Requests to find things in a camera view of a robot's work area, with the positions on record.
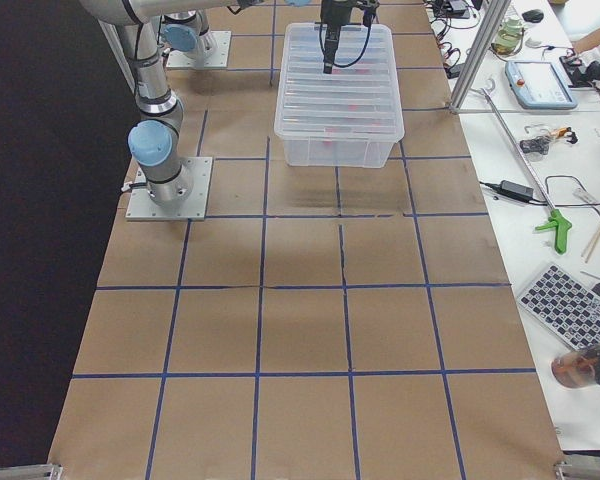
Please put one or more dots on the robot teach pendant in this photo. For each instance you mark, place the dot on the robot teach pendant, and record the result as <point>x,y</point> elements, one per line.
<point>537,85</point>

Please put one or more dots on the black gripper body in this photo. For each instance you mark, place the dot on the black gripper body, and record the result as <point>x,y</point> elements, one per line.
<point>331,13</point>

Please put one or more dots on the checkered calibration board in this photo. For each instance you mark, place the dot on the checkered calibration board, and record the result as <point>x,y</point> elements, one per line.
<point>564,306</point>

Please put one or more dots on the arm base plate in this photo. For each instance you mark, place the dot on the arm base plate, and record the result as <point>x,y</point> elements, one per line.
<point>189,51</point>
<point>184,198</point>

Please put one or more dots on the person hand at bench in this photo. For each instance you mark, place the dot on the person hand at bench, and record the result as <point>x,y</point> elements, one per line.
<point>572,60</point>

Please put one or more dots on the black power adapter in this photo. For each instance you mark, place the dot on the black power adapter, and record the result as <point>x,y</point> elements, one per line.
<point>511,190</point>

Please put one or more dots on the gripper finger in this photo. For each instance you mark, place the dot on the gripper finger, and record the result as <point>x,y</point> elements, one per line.
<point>330,43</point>

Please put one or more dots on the clear plastic box lid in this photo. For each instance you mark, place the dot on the clear plastic box lid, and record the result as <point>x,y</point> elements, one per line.
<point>339,82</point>

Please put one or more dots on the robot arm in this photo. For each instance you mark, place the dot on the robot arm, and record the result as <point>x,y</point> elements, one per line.
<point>144,30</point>
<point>197,21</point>

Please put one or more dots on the clear plastic storage box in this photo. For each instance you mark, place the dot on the clear plastic storage box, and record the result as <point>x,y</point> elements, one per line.
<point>336,150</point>

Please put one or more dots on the green handled grabber tool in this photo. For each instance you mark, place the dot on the green handled grabber tool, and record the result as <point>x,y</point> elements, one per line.
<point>556,221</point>

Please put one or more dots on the aluminium frame post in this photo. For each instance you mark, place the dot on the aluminium frame post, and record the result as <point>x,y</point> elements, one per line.
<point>487,30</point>

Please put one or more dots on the wooden chopsticks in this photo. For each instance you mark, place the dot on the wooden chopsticks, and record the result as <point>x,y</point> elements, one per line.
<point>591,246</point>

